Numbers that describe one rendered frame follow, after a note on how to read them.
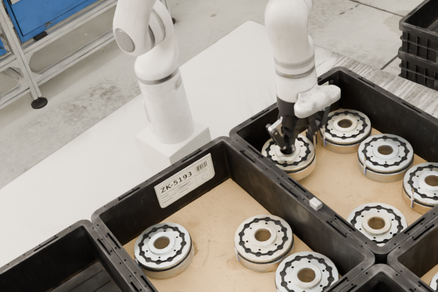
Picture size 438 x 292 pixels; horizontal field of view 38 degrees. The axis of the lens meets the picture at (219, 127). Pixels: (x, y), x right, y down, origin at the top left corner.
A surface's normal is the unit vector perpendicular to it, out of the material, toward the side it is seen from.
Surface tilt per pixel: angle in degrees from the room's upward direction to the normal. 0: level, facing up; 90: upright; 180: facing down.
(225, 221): 0
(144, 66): 18
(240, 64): 0
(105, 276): 0
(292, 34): 107
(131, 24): 93
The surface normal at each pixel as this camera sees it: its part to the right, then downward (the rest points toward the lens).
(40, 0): 0.70, 0.38
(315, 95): -0.20, -0.79
